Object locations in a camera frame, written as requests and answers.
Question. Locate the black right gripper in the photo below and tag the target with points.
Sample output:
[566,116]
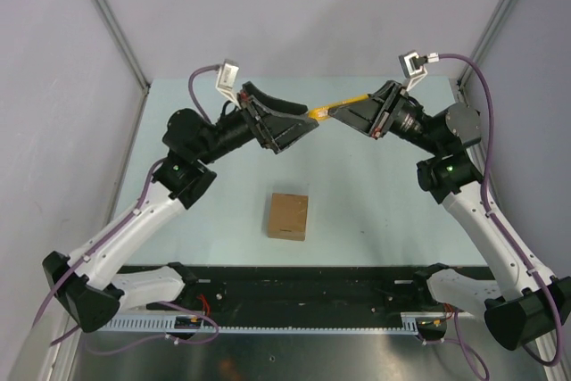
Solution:
[368,115]

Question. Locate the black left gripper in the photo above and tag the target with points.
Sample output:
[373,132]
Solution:
[277,131]

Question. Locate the yellow utility knife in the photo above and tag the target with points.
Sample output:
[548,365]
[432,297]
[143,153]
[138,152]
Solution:
[322,112]

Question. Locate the brown cardboard express box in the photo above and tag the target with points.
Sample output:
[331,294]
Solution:
[288,217]

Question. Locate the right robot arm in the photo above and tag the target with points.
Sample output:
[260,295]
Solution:
[525,300]

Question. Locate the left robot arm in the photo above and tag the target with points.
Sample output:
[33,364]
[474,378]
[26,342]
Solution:
[87,282]

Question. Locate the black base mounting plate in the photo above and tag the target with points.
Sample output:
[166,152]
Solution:
[322,296]

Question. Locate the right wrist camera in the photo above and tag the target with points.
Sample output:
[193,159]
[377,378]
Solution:
[413,66]

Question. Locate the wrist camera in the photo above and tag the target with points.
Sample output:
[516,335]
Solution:
[226,79]
[413,66]

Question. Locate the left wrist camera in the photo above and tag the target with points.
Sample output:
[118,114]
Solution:
[226,79]

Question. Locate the right aluminium corner post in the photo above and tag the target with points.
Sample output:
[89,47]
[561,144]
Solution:
[491,30]

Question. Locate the aluminium corner post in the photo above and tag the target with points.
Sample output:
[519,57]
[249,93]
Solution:
[491,30]
[119,38]

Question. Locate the white slotted cable duct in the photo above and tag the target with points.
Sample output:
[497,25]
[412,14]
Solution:
[178,323]

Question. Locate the left aluminium corner post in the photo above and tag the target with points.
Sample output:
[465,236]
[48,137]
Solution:
[119,38]

